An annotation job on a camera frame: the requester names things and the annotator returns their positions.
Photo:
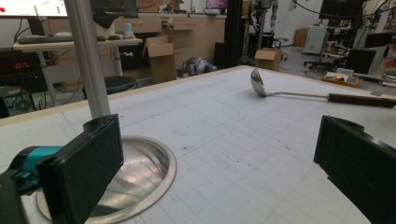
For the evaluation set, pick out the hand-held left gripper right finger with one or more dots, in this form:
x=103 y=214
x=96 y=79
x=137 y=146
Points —
x=358 y=168

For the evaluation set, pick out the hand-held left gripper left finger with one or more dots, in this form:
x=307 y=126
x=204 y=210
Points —
x=81 y=168

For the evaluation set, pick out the stainless steel bowl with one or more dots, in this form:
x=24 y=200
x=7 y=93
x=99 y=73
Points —
x=146 y=174

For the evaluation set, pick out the yellow tray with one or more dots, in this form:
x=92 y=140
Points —
x=341 y=81

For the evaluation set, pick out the black round stool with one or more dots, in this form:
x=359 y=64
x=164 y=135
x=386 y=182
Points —
x=120 y=83

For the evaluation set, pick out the silver metal pole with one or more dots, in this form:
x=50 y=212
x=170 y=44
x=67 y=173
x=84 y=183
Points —
x=88 y=62

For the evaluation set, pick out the black flat panel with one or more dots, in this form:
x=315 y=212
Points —
x=360 y=60

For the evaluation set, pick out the black device with red display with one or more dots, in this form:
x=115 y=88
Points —
x=18 y=63

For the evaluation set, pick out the light wooden desk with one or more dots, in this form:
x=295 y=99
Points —
x=68 y=44

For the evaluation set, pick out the dark keyboard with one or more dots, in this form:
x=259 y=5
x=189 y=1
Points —
x=43 y=39

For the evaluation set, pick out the open tall cardboard box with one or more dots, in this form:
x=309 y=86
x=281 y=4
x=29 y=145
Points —
x=162 y=60

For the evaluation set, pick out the white square cabinet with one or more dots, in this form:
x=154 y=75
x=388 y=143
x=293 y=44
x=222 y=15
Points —
x=315 y=39

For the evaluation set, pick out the small cardboard box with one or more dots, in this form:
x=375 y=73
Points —
x=267 y=59

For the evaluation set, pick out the pale teal bottle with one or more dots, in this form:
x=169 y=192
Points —
x=129 y=31

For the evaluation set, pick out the grey robot shell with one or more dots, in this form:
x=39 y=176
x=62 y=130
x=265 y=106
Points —
x=196 y=66

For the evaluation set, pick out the bright computer monitor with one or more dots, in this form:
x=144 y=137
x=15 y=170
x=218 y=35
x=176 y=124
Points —
x=28 y=7

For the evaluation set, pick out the black upright column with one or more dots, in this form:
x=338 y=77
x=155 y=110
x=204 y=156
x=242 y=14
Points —
x=233 y=31

